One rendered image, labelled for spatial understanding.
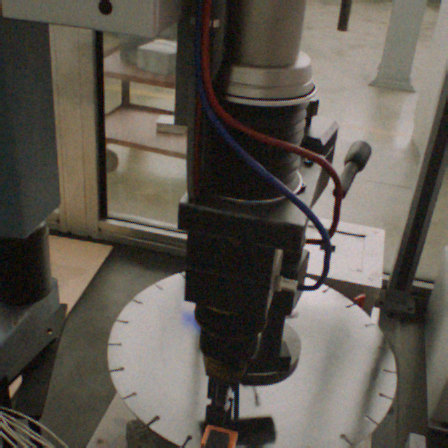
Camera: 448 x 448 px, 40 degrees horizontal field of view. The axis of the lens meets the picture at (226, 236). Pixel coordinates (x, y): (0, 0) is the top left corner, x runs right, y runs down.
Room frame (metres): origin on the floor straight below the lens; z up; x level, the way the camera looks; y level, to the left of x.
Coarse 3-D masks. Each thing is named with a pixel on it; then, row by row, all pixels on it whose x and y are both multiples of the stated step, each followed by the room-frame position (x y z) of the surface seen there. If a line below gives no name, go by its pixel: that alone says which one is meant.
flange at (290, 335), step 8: (288, 328) 0.57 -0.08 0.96; (288, 336) 0.55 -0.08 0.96; (296, 336) 0.55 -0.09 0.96; (288, 344) 0.54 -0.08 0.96; (296, 344) 0.54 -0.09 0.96; (296, 352) 0.52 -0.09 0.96; (296, 360) 0.51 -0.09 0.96; (248, 376) 0.48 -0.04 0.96; (256, 376) 0.48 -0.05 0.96; (264, 376) 0.49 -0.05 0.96; (272, 376) 0.49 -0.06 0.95; (280, 376) 0.49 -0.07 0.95
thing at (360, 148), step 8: (352, 144) 0.52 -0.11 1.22; (360, 144) 0.51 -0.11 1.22; (368, 144) 0.51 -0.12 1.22; (352, 152) 0.50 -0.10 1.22; (360, 152) 0.50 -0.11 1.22; (368, 152) 0.51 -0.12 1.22; (344, 160) 0.50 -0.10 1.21; (352, 160) 0.49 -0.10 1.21; (360, 160) 0.49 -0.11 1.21; (344, 168) 0.48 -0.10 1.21; (352, 168) 0.48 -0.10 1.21; (360, 168) 0.49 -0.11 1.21; (344, 176) 0.47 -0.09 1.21; (352, 176) 0.47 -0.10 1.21; (344, 184) 0.46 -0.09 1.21; (344, 192) 0.45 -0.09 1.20
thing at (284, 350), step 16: (272, 320) 0.45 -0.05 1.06; (272, 336) 0.45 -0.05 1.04; (256, 352) 0.46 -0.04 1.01; (272, 352) 0.45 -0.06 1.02; (288, 352) 0.46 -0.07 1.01; (256, 368) 0.45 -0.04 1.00; (272, 368) 0.45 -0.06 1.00; (288, 368) 0.46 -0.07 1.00; (208, 384) 0.45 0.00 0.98; (224, 400) 0.44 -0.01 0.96
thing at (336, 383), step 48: (144, 336) 0.54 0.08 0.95; (192, 336) 0.55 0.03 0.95; (336, 336) 0.57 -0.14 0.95; (384, 336) 0.58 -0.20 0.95; (144, 384) 0.46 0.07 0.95; (192, 384) 0.47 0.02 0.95; (240, 384) 0.48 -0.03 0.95; (288, 384) 0.48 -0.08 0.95; (336, 384) 0.49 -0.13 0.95; (384, 384) 0.50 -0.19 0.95; (192, 432) 0.41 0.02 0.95; (240, 432) 0.41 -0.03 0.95; (288, 432) 0.42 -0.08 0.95; (336, 432) 0.42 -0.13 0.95
